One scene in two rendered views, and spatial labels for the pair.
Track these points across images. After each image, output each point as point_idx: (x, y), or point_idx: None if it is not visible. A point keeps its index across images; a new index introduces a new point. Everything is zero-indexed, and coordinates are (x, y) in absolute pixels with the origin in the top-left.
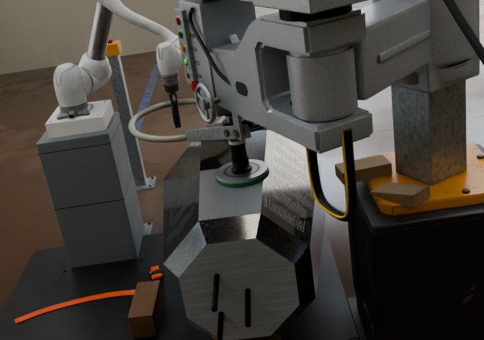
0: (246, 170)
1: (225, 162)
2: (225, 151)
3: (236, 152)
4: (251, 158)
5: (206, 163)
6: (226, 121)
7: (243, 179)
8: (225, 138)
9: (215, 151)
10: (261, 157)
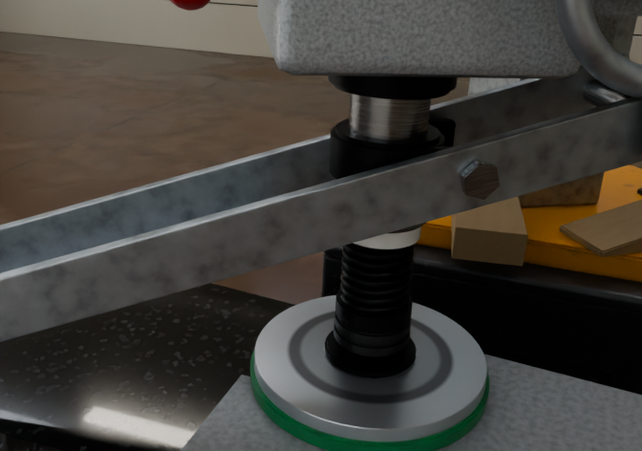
0: (410, 339)
1: (168, 378)
2: (53, 347)
3: (407, 275)
4: (225, 316)
5: (92, 429)
6: (396, 133)
7: (475, 372)
8: (434, 217)
9: (4, 369)
10: (241, 298)
